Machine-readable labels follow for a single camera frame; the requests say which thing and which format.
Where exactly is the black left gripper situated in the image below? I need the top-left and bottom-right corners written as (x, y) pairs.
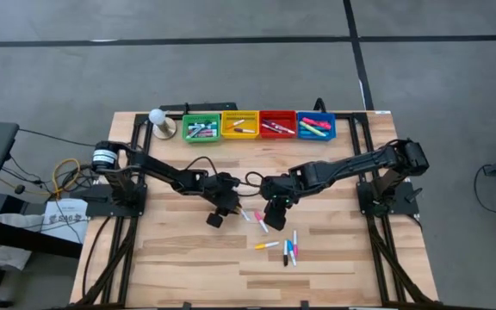
top-left (204, 172), bottom-right (245, 228)

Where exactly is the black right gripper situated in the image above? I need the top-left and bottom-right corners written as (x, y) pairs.
top-left (259, 174), bottom-right (299, 232)

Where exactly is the red cap small marker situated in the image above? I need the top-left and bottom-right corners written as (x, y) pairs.
top-left (267, 120), bottom-right (296, 134)

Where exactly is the light green highlighter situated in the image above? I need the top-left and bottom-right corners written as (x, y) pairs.
top-left (298, 121), bottom-right (328, 138)

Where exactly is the blue plastic basket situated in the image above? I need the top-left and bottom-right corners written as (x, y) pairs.
top-left (295, 111), bottom-right (338, 142)

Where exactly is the green plastic basket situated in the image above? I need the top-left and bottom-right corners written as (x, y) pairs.
top-left (182, 113), bottom-right (222, 144)

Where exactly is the red plastic basket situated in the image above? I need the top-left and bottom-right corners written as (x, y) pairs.
top-left (258, 109), bottom-right (298, 140)

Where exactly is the yellow plastic basket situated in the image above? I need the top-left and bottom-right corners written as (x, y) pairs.
top-left (220, 110), bottom-right (260, 140)

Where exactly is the black power strip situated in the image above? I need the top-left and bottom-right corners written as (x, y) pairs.
top-left (158, 102), bottom-right (239, 115)

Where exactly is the white bulb brass lamp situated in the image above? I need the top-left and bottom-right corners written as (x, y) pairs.
top-left (147, 108), bottom-right (177, 140)

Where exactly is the white printed paper bag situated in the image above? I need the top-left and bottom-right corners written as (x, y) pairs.
top-left (42, 197), bottom-right (90, 245)

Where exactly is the black desk crossbar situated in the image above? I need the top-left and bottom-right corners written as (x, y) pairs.
top-left (0, 217), bottom-right (84, 260)

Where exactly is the white plastic bag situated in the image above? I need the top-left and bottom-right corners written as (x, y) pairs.
top-left (0, 213), bottom-right (46, 271)

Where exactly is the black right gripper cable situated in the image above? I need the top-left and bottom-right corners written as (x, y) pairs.
top-left (245, 170), bottom-right (267, 198)

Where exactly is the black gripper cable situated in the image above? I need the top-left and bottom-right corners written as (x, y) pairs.
top-left (183, 155), bottom-right (221, 177)
top-left (245, 170), bottom-right (267, 198)

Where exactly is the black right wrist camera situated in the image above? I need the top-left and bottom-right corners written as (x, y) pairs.
top-left (288, 162), bottom-right (320, 185)

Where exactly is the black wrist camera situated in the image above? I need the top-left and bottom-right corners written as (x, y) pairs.
top-left (183, 169), bottom-right (209, 190)
top-left (288, 162), bottom-right (320, 185)

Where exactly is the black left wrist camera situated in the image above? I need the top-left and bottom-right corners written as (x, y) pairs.
top-left (183, 169), bottom-right (209, 190)

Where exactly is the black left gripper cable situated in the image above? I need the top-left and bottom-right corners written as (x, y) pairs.
top-left (183, 155), bottom-right (221, 177)

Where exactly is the black aluminium table frame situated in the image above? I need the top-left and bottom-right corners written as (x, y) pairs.
top-left (336, 111), bottom-right (437, 307)
top-left (75, 112), bottom-right (163, 307)

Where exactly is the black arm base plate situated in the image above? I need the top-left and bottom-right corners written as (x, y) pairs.
top-left (357, 180), bottom-right (421, 216)
top-left (69, 183), bottom-right (148, 217)

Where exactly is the yellow cable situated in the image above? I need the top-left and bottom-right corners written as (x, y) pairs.
top-left (0, 158), bottom-right (82, 202)

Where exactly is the thin black cable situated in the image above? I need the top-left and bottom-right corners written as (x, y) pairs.
top-left (17, 127), bottom-right (98, 148)

